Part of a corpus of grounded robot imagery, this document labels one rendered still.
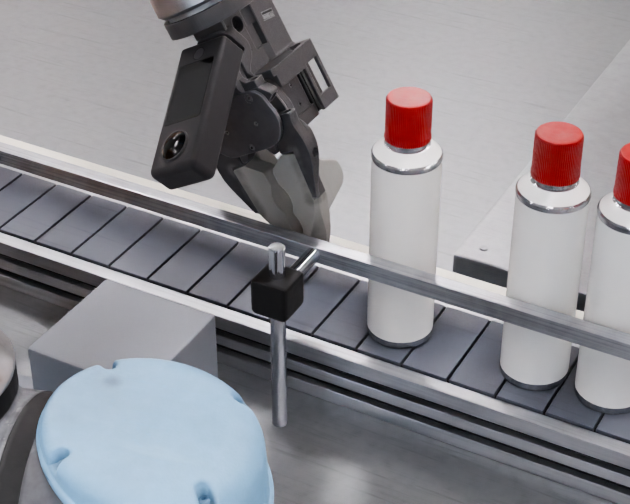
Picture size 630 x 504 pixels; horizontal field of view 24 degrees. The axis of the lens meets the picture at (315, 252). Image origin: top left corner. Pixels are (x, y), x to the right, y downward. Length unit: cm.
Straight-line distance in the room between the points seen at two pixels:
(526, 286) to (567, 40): 70
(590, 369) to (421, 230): 16
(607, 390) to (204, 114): 35
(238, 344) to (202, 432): 41
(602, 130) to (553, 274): 41
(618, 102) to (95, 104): 54
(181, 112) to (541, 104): 59
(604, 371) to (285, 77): 32
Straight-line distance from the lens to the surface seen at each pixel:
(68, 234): 126
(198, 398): 77
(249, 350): 116
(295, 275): 104
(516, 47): 168
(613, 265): 100
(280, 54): 113
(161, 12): 109
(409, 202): 104
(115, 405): 76
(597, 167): 136
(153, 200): 115
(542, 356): 107
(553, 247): 101
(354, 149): 146
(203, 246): 123
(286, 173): 110
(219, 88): 106
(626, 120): 144
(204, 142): 104
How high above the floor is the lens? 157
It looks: 35 degrees down
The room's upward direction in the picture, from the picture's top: straight up
